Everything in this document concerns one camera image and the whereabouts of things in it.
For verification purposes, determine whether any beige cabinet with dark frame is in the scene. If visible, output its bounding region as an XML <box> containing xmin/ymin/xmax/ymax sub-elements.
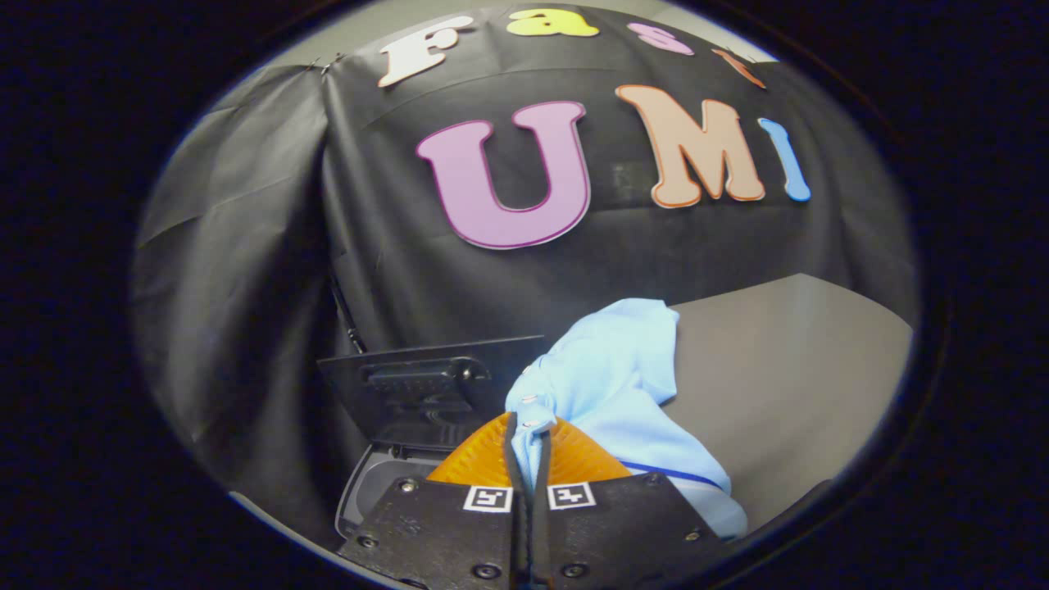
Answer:
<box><xmin>668</xmin><ymin>273</ymin><xmax>915</xmax><ymax>533</ymax></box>

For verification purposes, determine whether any dark washing machine lid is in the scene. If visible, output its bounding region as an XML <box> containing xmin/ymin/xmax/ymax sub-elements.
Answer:
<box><xmin>317</xmin><ymin>334</ymin><xmax>546</xmax><ymax>452</ymax></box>

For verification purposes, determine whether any light blue shirt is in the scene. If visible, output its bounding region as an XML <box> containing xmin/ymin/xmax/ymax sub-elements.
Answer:
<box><xmin>504</xmin><ymin>297</ymin><xmax>748</xmax><ymax>539</ymax></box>

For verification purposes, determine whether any black backdrop cloth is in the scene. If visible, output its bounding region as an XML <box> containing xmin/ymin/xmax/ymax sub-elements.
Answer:
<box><xmin>131</xmin><ymin>4</ymin><xmax>919</xmax><ymax>542</ymax></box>

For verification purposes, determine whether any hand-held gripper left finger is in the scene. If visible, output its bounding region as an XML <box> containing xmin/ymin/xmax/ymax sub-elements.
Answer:
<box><xmin>338</xmin><ymin>412</ymin><xmax>525</xmax><ymax>590</ymax></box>

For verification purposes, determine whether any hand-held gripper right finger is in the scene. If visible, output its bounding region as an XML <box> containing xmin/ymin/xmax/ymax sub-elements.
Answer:
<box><xmin>529</xmin><ymin>416</ymin><xmax>727</xmax><ymax>590</ymax></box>

